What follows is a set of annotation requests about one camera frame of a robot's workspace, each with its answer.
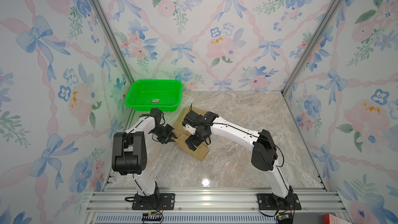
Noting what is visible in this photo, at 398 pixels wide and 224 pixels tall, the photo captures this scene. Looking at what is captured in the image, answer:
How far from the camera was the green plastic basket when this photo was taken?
1120mm

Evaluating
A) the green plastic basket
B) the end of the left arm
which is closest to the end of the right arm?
the end of the left arm

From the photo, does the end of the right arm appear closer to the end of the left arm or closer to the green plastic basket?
the end of the left arm
